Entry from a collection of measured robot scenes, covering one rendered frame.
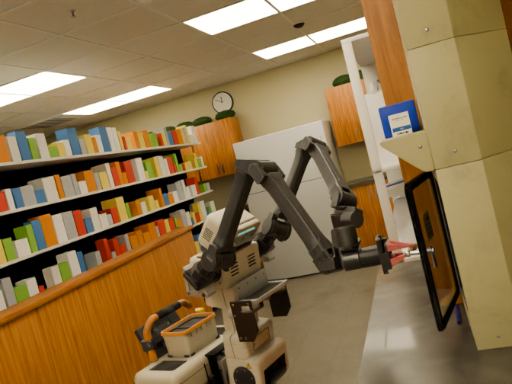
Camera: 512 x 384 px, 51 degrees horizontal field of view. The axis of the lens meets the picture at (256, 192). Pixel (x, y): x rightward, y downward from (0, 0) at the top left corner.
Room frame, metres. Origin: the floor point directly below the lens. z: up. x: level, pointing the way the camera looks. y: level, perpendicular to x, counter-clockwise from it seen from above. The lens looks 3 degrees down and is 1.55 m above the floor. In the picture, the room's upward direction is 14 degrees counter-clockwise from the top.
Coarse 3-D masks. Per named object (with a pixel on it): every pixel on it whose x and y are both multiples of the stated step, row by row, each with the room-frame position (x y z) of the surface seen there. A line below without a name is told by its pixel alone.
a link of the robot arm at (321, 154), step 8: (304, 144) 2.16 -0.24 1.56; (312, 144) 2.13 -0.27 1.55; (320, 144) 2.14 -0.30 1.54; (312, 152) 2.13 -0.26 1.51; (320, 152) 2.08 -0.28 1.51; (328, 152) 2.16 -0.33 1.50; (320, 160) 2.06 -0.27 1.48; (328, 160) 2.04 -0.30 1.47; (320, 168) 2.04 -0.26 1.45; (328, 168) 1.99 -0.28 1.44; (336, 168) 2.01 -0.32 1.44; (328, 176) 1.97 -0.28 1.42; (336, 176) 1.94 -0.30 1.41; (328, 184) 1.95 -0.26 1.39; (336, 184) 1.89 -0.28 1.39; (344, 184) 1.91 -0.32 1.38; (344, 192) 1.85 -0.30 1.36; (352, 192) 1.88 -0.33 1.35; (344, 200) 1.83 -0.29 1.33; (352, 200) 1.85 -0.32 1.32
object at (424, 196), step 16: (416, 176) 1.47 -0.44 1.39; (416, 192) 1.41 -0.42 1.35; (432, 192) 1.57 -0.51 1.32; (432, 208) 1.53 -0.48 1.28; (432, 224) 1.49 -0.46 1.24; (416, 240) 1.35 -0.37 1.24; (432, 240) 1.46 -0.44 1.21; (448, 256) 1.58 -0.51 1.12; (432, 272) 1.39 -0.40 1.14; (448, 272) 1.54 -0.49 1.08; (448, 288) 1.50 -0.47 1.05; (432, 304) 1.35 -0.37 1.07; (448, 304) 1.46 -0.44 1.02
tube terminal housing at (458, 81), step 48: (432, 48) 1.29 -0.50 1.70; (480, 48) 1.32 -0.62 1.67; (432, 96) 1.30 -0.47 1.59; (480, 96) 1.30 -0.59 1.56; (432, 144) 1.31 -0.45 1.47; (480, 144) 1.28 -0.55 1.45; (480, 192) 1.28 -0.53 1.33; (480, 240) 1.29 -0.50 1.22; (480, 288) 1.30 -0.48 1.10; (480, 336) 1.30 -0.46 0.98
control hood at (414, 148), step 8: (400, 136) 1.36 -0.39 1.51; (408, 136) 1.32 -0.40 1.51; (416, 136) 1.32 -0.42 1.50; (424, 136) 1.31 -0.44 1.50; (384, 144) 1.34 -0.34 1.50; (392, 144) 1.33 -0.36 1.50; (400, 144) 1.33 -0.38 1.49; (408, 144) 1.32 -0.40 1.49; (416, 144) 1.32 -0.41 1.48; (424, 144) 1.31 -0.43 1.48; (392, 152) 1.34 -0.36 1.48; (400, 152) 1.33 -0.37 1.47; (408, 152) 1.32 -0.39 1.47; (416, 152) 1.32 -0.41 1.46; (424, 152) 1.31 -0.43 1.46; (408, 160) 1.33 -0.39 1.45; (416, 160) 1.32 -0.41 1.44; (424, 160) 1.31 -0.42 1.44; (432, 160) 1.31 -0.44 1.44; (424, 168) 1.32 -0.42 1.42; (432, 168) 1.31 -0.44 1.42
